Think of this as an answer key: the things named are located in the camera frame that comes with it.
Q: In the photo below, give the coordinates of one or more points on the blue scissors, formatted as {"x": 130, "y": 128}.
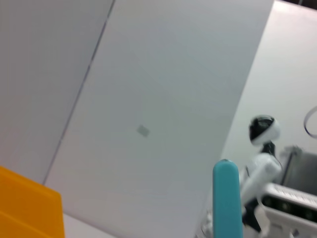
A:
{"x": 226, "y": 198}

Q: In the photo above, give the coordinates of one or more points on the small grey wall sticker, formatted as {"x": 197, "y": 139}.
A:
{"x": 143, "y": 130}

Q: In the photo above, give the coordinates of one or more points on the yellow plastic bin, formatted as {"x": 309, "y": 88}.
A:
{"x": 27, "y": 208}

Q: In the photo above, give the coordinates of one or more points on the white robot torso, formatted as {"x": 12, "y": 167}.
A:
{"x": 262, "y": 171}

